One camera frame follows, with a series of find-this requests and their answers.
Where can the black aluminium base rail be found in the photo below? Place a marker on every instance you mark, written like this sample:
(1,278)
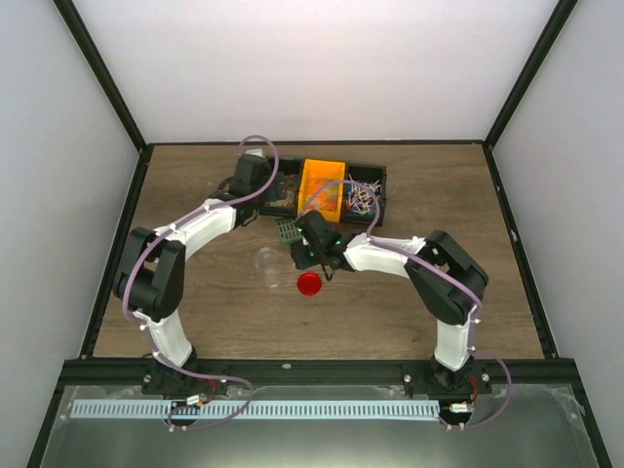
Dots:
(415,377)

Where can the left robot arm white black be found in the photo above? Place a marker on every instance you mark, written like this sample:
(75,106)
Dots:
(151,273)

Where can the orange bin with gummies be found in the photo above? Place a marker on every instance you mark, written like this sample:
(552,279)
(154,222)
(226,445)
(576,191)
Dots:
(321,189)

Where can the black bin with popsicle candies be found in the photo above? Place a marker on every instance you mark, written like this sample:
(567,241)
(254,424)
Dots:
(281,198)

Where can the red round lid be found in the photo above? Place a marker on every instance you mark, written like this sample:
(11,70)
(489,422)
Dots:
(309,283)

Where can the light blue slotted cable duct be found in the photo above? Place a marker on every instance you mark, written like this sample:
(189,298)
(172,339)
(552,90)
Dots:
(409,410)

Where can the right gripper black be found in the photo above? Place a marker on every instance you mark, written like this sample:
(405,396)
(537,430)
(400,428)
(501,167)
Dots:
(299,258)

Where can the clear plastic jar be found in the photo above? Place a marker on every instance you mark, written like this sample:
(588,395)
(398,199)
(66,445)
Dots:
(268,267)

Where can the green slotted plastic scoop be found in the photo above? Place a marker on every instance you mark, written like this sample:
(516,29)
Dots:
(288,233)

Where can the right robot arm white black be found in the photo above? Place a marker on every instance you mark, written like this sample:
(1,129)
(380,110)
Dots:
(449,282)

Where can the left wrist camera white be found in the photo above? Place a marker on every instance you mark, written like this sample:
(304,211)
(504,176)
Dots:
(257,152)

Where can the black bin with lollipops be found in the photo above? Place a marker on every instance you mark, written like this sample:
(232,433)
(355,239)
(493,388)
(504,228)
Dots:
(358,205)

